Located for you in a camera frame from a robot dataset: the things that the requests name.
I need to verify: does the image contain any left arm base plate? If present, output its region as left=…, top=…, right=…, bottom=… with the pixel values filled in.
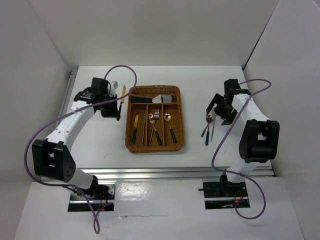
left=67, top=183, right=116, bottom=212

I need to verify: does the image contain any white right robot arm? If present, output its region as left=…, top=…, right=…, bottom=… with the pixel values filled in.
left=214, top=79, right=280, bottom=197

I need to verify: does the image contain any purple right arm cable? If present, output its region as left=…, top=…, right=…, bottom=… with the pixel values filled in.
left=211, top=79, right=272, bottom=220

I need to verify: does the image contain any silver cake server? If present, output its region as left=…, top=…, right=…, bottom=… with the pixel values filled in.
left=152, top=94, right=174, bottom=104

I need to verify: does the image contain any black handled metal spatula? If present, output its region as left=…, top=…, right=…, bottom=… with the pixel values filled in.
left=129, top=95, right=163, bottom=104

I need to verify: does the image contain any silver table knife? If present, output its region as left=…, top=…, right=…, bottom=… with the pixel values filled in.
left=141, top=113, right=147, bottom=147

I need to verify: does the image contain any gold knife green handle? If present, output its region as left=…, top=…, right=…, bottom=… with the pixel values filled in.
left=117, top=85, right=126, bottom=121
left=130, top=111, right=140, bottom=143

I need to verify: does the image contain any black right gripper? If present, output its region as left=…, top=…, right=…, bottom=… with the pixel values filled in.
left=206, top=93, right=239, bottom=126

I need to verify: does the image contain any aluminium table rail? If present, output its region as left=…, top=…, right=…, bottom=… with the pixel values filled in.
left=74, top=166, right=276, bottom=181

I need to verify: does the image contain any silver fork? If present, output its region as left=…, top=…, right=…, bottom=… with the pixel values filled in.
left=148, top=109, right=160, bottom=146

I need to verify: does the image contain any brown wicker cutlery tray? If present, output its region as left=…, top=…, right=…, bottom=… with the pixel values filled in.
left=125, top=85, right=185, bottom=154

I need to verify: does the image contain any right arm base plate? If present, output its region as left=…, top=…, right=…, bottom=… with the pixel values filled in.
left=198, top=181, right=251, bottom=210

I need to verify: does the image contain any silver spoon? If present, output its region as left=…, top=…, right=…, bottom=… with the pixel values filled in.
left=200, top=113, right=216, bottom=137

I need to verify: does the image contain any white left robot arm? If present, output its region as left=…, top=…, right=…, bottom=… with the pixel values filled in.
left=31, top=77, right=119, bottom=200

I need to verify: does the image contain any gold fork green handle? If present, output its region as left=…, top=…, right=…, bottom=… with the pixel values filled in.
left=153, top=125, right=163, bottom=146

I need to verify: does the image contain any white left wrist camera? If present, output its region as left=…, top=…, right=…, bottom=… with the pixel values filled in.
left=109, top=81, right=118, bottom=96

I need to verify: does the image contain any gold spoon green handle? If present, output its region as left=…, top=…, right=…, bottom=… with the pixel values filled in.
left=205, top=115, right=214, bottom=146
left=164, top=112, right=177, bottom=144

